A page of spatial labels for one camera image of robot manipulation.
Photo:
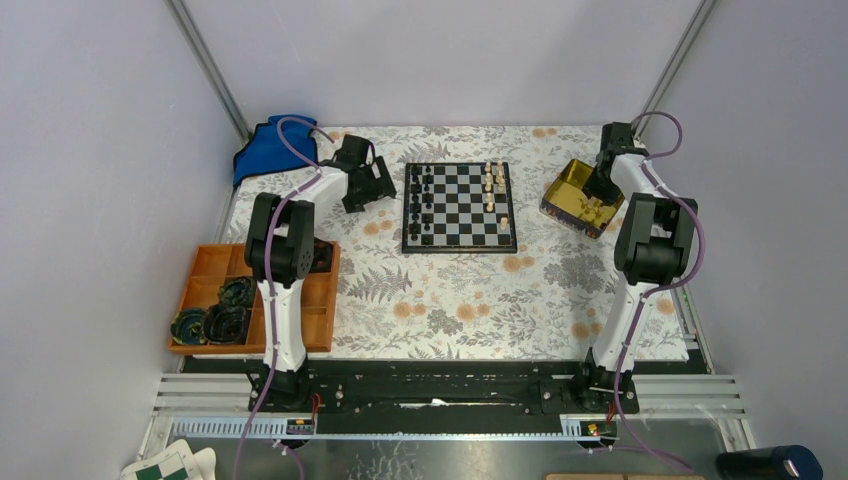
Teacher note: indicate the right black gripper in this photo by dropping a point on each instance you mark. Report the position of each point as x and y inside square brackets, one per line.
[610, 196]

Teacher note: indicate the black orange swirl object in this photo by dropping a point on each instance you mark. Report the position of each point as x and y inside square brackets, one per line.
[323, 257]

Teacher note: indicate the green black swirl disc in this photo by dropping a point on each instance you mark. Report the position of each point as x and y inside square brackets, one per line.
[187, 328]

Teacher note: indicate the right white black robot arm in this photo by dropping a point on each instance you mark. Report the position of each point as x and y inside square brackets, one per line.
[652, 250]

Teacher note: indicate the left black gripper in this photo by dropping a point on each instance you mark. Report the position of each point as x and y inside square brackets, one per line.
[370, 183]

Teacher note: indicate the folded green chess mat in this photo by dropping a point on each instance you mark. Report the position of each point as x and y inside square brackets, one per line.
[175, 462]

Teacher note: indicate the blue cloth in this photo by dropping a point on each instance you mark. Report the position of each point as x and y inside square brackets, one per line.
[265, 152]

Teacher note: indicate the dark green swirl object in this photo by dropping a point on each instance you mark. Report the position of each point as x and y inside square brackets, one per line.
[238, 292]

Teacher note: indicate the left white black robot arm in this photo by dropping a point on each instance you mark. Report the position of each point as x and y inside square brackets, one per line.
[280, 249]

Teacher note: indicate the black white chess board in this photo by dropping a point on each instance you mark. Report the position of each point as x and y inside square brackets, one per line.
[444, 210]

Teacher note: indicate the gold tin box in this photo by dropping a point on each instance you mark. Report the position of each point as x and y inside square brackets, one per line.
[565, 202]

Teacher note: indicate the black mounting base rail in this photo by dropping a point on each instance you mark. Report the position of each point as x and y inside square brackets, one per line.
[549, 387]

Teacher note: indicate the dark blue bottle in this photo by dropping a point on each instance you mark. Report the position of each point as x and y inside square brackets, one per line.
[788, 462]

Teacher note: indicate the black swirl coaster in tray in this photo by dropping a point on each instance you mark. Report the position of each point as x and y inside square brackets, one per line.
[226, 324]

